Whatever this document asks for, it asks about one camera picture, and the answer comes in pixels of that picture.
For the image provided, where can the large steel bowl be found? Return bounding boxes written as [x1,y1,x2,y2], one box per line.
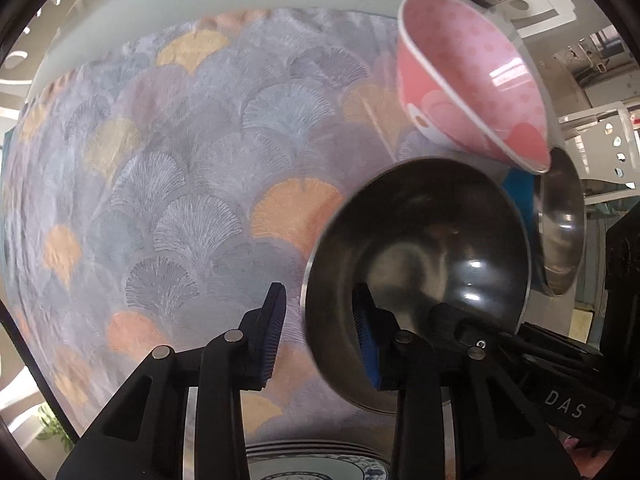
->
[301,156,532,414]

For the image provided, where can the large blue floral plate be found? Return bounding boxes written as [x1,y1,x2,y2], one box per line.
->
[244,441,388,480]

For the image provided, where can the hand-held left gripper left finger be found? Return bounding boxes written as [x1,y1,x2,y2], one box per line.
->
[55,282,287,480]

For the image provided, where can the green plant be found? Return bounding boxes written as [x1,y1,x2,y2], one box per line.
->
[36,403,77,454]

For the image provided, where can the fan-pattern pastel tablecloth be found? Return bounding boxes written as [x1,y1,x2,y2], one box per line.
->
[0,7,506,461]

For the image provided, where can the white rack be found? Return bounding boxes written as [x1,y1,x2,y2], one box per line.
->
[556,102,640,207]

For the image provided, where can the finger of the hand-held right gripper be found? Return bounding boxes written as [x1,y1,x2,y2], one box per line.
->
[429,303,607,377]

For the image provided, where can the pink bowl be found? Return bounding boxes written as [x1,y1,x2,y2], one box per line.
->
[396,0,552,175]

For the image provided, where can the small blue floral plate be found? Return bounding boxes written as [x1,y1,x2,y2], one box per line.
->
[249,452,392,480]

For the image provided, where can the small steel bowl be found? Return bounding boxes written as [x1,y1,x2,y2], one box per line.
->
[532,146,587,297]

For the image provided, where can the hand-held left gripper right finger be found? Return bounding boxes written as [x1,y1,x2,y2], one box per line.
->
[352,283,583,480]

